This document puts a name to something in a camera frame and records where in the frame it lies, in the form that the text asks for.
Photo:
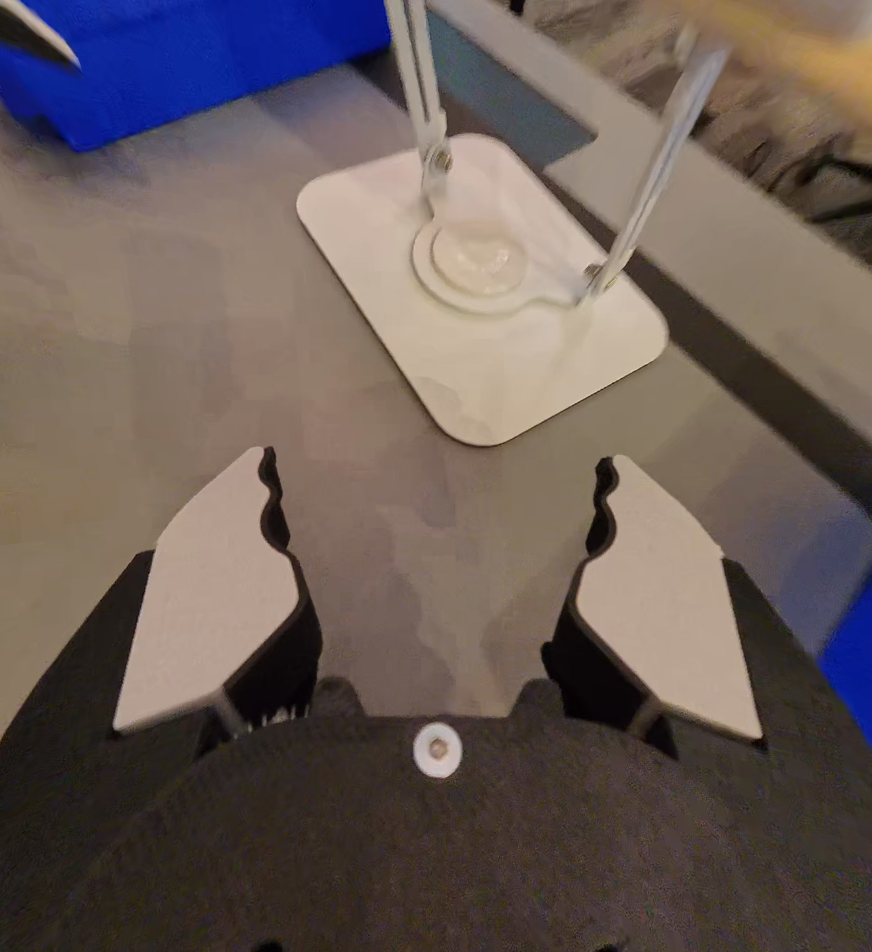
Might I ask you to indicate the wooden display board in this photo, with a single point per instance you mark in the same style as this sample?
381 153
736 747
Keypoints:
793 45

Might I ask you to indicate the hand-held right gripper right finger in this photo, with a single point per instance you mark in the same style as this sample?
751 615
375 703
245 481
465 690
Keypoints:
667 618

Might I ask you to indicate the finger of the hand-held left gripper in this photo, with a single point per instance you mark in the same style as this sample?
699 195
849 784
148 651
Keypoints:
20 27

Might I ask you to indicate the clear round stand foot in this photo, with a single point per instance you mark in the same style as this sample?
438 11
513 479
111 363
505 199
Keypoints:
473 268

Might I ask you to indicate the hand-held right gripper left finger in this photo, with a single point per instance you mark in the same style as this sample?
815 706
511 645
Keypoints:
206 610

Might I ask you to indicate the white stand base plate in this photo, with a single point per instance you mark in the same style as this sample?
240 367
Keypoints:
540 357

